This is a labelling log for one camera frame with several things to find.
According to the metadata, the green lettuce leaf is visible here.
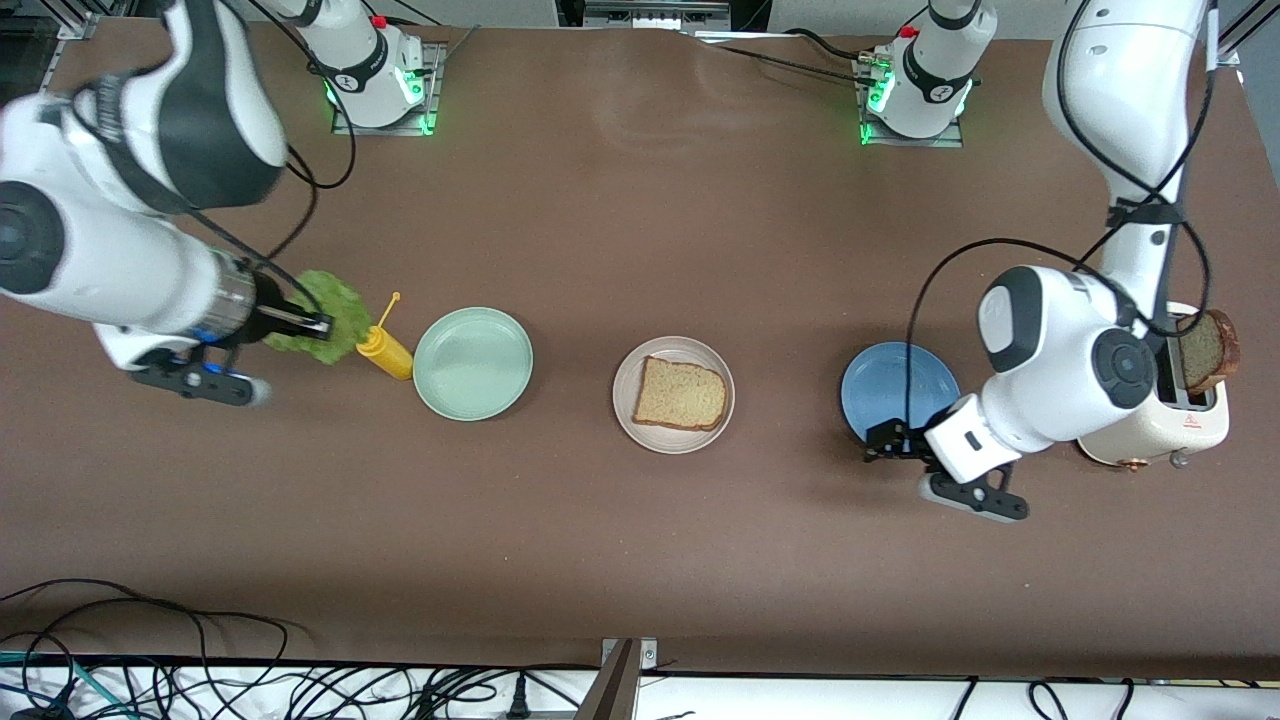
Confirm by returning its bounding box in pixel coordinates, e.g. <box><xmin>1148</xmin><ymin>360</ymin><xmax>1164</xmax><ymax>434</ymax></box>
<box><xmin>262</xmin><ymin>270</ymin><xmax>373</xmax><ymax>366</ymax></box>

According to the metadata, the yellow mustard squeeze bottle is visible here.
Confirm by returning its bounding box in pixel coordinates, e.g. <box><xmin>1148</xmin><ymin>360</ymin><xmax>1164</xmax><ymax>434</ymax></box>
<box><xmin>357</xmin><ymin>292</ymin><xmax>414</xmax><ymax>381</ymax></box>

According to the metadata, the brown bread slice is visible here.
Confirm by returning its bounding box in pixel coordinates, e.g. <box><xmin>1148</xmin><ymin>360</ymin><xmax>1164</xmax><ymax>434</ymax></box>
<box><xmin>1178</xmin><ymin>308</ymin><xmax>1242</xmax><ymax>394</ymax></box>
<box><xmin>632</xmin><ymin>355</ymin><xmax>728</xmax><ymax>433</ymax></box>

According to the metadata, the blue plate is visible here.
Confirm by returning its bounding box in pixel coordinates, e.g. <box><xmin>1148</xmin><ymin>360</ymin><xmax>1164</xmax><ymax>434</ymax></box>
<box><xmin>840</xmin><ymin>342</ymin><xmax>963</xmax><ymax>451</ymax></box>

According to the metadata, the mint green plate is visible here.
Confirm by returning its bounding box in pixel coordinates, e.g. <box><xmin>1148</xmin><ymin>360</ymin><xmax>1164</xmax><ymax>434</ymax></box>
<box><xmin>412</xmin><ymin>306</ymin><xmax>535</xmax><ymax>422</ymax></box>

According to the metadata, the beige plate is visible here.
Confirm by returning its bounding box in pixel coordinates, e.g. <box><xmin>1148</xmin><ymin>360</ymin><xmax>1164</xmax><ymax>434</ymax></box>
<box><xmin>612</xmin><ymin>336</ymin><xmax>736</xmax><ymax>455</ymax></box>

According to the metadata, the white toaster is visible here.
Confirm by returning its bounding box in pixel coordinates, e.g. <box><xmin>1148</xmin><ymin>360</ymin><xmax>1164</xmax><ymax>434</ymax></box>
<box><xmin>1076</xmin><ymin>302</ymin><xmax>1231</xmax><ymax>471</ymax></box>

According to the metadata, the grey metal bar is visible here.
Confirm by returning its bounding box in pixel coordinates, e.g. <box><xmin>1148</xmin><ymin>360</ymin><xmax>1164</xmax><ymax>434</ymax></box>
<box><xmin>572</xmin><ymin>640</ymin><xmax>643</xmax><ymax>720</ymax></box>

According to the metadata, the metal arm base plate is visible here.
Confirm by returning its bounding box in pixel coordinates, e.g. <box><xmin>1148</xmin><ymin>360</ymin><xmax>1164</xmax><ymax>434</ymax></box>
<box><xmin>853</xmin><ymin>55</ymin><xmax>966</xmax><ymax>149</ymax></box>
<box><xmin>332</xmin><ymin>42</ymin><xmax>446</xmax><ymax>137</ymax></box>

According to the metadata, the small aluminium bracket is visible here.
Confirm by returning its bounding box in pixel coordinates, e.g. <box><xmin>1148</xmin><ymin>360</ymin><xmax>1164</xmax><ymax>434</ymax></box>
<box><xmin>600</xmin><ymin>637</ymin><xmax>659</xmax><ymax>673</ymax></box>

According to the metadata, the black base cable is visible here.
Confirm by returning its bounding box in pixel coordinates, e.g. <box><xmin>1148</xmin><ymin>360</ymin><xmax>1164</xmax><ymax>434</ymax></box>
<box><xmin>690</xmin><ymin>28</ymin><xmax>881</xmax><ymax>86</ymax></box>

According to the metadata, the teal cable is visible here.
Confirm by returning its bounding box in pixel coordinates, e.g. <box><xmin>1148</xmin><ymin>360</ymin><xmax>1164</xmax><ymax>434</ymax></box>
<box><xmin>0</xmin><ymin>650</ymin><xmax>136</xmax><ymax>719</ymax></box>

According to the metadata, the grey metal rail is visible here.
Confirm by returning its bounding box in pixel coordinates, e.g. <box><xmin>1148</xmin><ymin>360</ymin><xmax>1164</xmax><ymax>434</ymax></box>
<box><xmin>583</xmin><ymin>0</ymin><xmax>733</xmax><ymax>26</ymax></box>

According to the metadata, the aluminium frame profile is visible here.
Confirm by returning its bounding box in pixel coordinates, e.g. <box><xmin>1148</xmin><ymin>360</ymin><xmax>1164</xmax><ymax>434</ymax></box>
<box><xmin>1210</xmin><ymin>0</ymin><xmax>1280</xmax><ymax>69</ymax></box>

